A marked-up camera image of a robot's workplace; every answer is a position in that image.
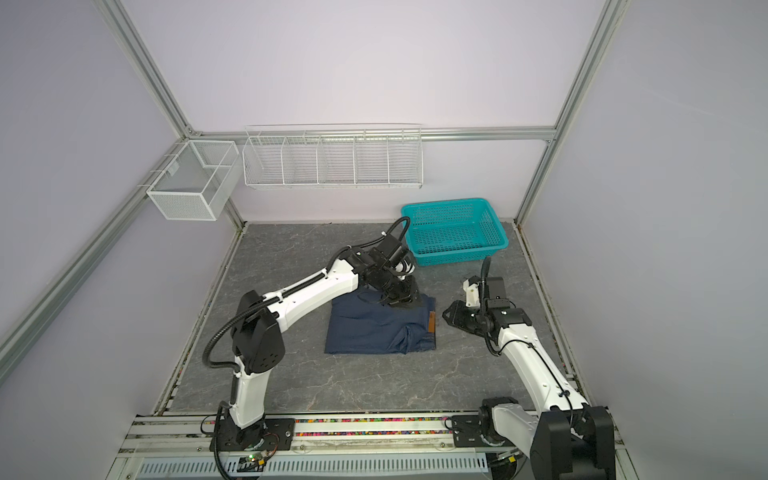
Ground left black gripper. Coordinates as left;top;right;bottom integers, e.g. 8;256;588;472
376;268;427;310

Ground dark blue denim trousers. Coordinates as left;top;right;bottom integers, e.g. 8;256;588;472
325;288;437;355

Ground teal plastic basket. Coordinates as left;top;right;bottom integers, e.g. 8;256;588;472
401;198;509;266

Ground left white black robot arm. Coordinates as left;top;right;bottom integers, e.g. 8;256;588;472
202;216;420;451

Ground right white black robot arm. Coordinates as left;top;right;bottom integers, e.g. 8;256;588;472
443;258;617;479

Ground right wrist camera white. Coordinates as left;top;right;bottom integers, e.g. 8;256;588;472
462;276;481;310

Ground long white wire wall basket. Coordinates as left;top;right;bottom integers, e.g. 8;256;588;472
241;136;424;189

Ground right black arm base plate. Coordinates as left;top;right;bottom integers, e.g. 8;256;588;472
443;411;538;449

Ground aluminium frame back crossbar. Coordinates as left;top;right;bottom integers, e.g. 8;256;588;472
190;123;558;143

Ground white slotted cable duct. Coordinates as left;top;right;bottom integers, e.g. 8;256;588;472
133;452;490;479

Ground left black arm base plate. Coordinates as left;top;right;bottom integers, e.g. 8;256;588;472
209;416;296;452

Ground small white mesh wall basket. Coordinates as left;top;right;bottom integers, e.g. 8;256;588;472
147;140;242;221

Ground aluminium front mounting rail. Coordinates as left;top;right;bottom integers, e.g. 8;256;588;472
116;409;628;460

